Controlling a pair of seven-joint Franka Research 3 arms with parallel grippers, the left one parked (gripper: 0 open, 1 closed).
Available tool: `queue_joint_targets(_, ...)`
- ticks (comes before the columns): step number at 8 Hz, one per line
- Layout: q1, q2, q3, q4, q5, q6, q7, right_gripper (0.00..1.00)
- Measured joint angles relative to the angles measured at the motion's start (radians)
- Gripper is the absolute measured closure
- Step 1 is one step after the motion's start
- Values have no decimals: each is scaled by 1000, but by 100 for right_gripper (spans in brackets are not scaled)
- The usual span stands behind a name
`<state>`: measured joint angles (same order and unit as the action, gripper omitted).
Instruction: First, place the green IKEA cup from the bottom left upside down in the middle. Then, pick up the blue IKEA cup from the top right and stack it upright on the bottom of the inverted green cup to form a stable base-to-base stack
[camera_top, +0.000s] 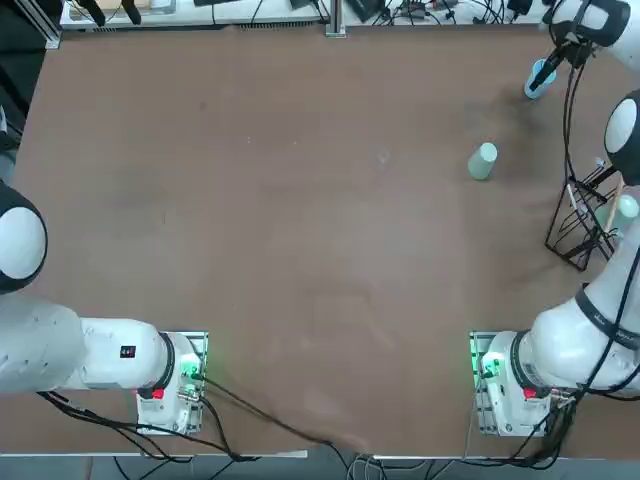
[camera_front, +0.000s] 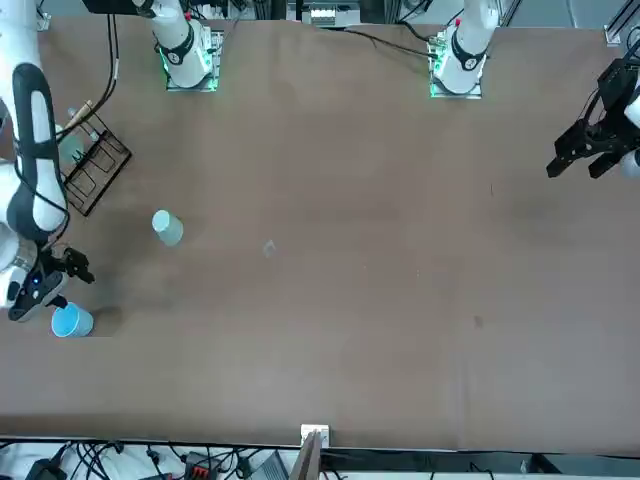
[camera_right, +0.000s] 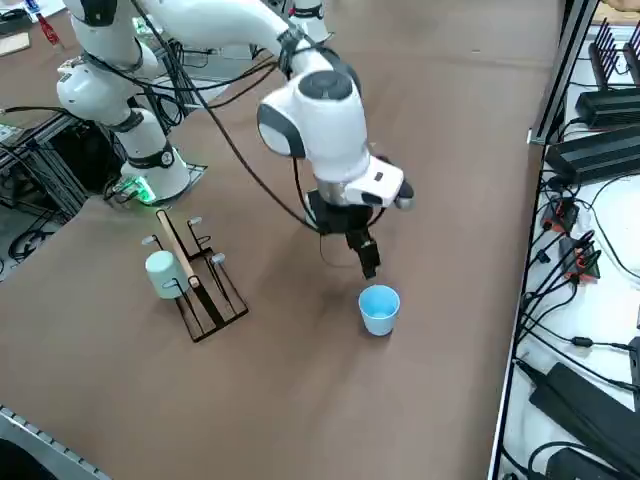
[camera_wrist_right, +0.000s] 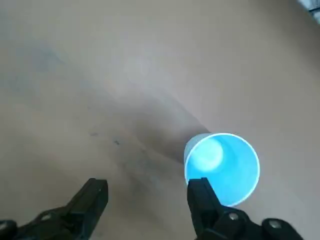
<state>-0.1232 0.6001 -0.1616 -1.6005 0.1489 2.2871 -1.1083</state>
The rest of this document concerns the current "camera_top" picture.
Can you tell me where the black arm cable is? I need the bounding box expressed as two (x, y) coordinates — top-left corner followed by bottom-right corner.
(547, 19), (640, 401)

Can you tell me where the green plastic cup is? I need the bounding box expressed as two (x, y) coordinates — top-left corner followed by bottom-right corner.
(467, 142), (499, 182)

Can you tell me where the black table cable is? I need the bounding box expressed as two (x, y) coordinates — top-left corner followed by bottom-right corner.
(202, 377), (351, 454)

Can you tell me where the aluminium frame profile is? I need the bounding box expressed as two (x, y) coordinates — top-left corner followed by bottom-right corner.
(14, 0), (64, 50)

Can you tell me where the black wire cup rack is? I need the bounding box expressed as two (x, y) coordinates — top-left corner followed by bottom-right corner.
(544, 157), (640, 272)

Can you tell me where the blue plastic cup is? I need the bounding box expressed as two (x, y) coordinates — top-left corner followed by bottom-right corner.
(523, 57), (559, 100)

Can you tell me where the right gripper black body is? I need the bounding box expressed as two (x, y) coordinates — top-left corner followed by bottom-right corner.
(562, 32), (597, 69)

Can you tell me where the pale green rack cup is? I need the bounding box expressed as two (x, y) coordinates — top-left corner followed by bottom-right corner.
(613, 194), (640, 221)

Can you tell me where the flat adapter box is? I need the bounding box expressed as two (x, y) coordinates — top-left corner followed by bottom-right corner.
(347, 0), (390, 24)

